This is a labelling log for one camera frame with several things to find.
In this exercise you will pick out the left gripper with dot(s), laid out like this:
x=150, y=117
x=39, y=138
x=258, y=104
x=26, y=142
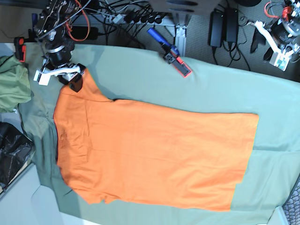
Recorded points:
x=277, y=36

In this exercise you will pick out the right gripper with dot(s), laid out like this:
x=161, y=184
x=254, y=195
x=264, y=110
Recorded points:
x=71, y=74

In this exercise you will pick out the orange T-shirt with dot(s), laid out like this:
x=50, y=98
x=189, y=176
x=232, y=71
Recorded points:
x=144, y=153

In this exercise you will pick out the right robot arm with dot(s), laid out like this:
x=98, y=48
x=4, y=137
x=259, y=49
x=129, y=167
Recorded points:
x=52, y=26

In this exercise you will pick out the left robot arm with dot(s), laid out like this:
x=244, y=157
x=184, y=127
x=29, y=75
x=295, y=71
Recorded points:
x=287, y=12

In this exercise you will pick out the black brick under table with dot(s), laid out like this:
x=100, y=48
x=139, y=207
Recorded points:
x=80, y=32

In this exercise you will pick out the black power adapter brick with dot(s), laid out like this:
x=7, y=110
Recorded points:
x=215, y=29

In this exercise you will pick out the olive green garment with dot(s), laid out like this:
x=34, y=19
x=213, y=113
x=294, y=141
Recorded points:
x=14, y=84

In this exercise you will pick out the red black clamp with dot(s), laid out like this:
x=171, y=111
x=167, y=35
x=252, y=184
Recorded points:
x=20, y=48

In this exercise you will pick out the green table cloth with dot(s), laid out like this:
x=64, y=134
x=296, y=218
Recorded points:
x=129, y=73

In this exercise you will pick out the aluminium table leg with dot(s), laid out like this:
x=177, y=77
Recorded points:
x=177, y=24

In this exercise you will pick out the black plastic bag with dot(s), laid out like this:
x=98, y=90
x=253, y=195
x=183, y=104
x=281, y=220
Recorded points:
x=15, y=149

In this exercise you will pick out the blue red clamp tool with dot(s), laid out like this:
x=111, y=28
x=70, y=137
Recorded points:
x=172, y=55

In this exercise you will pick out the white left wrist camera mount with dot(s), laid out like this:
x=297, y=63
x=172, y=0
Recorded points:
x=280, y=60

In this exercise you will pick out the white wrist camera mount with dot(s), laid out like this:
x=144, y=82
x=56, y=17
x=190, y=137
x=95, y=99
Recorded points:
x=44, y=75
x=280, y=60

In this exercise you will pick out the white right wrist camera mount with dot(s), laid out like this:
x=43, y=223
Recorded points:
x=44, y=75

